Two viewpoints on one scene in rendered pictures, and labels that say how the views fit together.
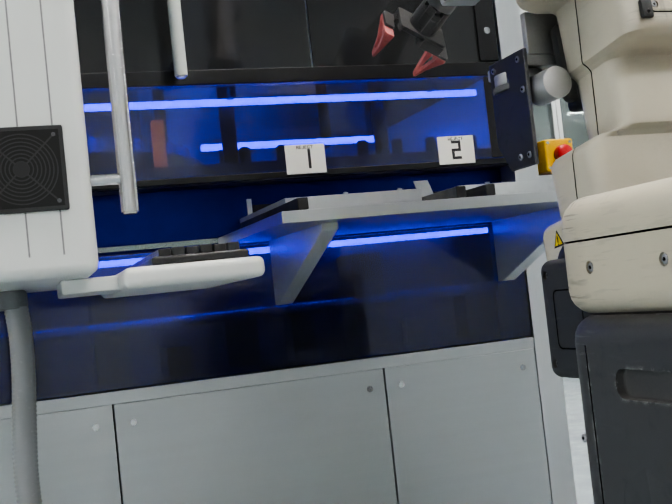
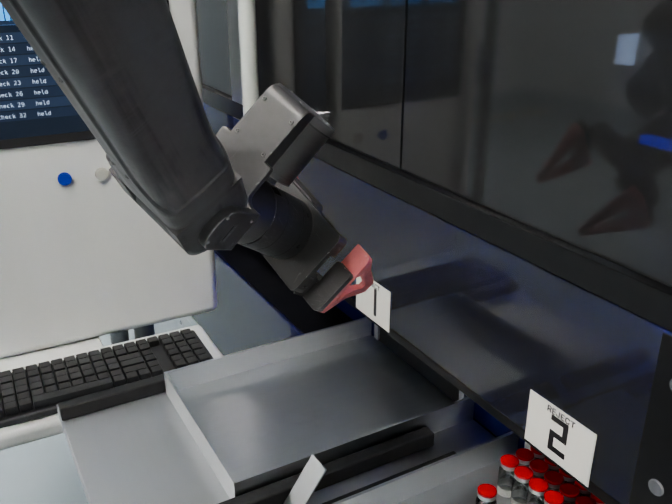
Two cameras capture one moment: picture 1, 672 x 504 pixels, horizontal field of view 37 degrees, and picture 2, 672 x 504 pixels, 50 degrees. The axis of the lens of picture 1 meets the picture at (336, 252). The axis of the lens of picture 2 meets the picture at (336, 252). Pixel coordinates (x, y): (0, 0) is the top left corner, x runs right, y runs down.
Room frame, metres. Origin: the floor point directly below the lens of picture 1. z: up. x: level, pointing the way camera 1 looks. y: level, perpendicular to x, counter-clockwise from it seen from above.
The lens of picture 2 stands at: (1.85, -0.80, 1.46)
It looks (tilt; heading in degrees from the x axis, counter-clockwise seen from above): 23 degrees down; 80
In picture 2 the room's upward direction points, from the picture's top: straight up
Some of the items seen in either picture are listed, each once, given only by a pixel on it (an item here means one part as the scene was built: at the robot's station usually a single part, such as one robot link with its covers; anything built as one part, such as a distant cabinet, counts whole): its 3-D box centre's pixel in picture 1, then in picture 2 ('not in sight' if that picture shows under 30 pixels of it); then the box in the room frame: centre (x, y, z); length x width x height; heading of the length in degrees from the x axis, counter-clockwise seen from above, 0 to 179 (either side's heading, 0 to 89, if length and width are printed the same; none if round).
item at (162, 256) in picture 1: (180, 261); (88, 375); (1.63, 0.25, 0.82); 0.40 x 0.14 x 0.02; 17
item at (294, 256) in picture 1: (304, 267); not in sight; (1.87, 0.06, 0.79); 0.34 x 0.03 x 0.13; 19
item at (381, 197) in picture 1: (325, 213); (315, 394); (1.97, 0.01, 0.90); 0.34 x 0.26 x 0.04; 19
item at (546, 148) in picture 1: (552, 157); not in sight; (2.28, -0.51, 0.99); 0.08 x 0.07 x 0.07; 19
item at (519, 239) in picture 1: (541, 244); not in sight; (2.04, -0.41, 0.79); 0.34 x 0.03 x 0.13; 19
